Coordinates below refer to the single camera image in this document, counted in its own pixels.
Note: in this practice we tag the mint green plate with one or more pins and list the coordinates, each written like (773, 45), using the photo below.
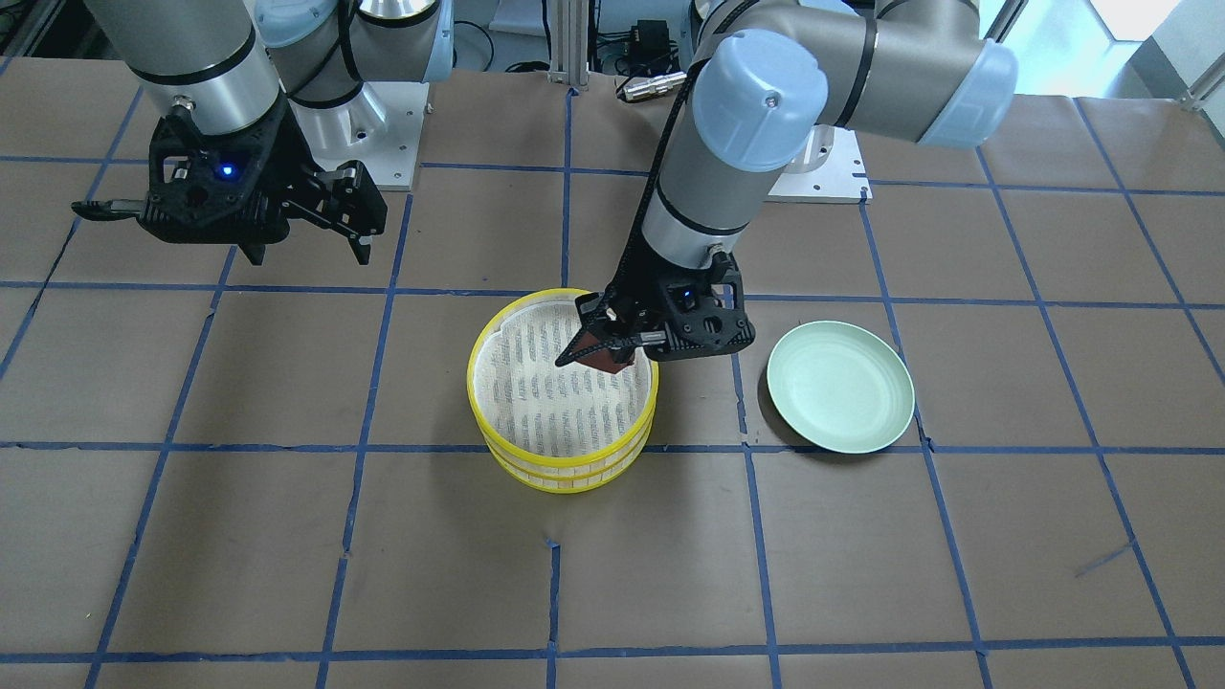
(841, 387)

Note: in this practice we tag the brown steamed bun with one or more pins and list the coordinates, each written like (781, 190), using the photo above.
(606, 360)

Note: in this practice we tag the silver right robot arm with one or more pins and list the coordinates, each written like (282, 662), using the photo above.
(233, 58)

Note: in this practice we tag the black power adapter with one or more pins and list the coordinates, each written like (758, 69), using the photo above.
(648, 39)

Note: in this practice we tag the aluminium frame post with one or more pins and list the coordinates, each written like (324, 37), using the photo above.
(568, 26)

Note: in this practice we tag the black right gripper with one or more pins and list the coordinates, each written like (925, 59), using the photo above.
(290, 163)

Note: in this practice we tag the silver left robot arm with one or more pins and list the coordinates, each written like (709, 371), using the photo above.
(764, 75)

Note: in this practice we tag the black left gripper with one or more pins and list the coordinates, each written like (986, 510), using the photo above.
(638, 299)

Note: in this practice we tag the yellow steamer basket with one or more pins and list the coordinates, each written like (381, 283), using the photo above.
(568, 475)
(558, 417)

